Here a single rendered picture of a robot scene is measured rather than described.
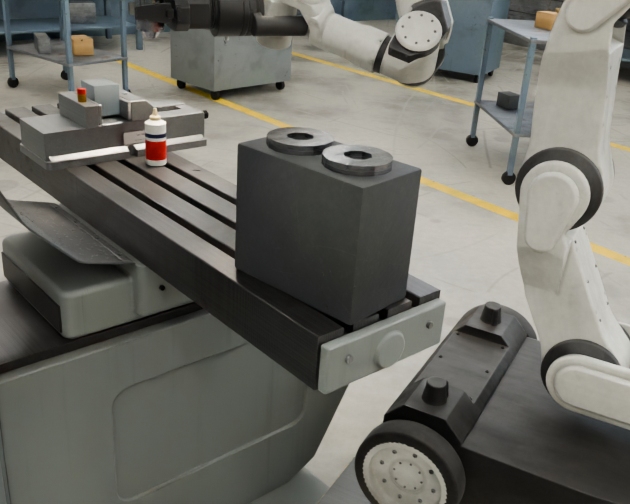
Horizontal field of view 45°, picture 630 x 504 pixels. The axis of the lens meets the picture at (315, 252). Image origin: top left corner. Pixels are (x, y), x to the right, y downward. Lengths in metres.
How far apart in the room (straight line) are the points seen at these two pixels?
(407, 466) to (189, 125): 0.81
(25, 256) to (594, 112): 0.99
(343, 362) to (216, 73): 5.01
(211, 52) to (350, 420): 3.96
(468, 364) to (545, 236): 0.39
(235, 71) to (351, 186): 5.13
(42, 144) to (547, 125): 0.90
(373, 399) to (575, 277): 1.21
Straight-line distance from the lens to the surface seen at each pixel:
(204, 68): 5.96
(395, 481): 1.46
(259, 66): 6.16
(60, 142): 1.51
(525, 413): 1.53
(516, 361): 1.69
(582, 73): 1.29
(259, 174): 1.01
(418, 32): 1.33
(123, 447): 1.50
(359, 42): 1.35
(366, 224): 0.92
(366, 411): 2.42
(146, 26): 1.36
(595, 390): 1.43
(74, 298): 1.29
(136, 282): 1.31
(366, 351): 0.99
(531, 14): 9.79
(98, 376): 1.37
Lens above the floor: 1.42
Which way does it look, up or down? 25 degrees down
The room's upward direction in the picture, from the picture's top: 4 degrees clockwise
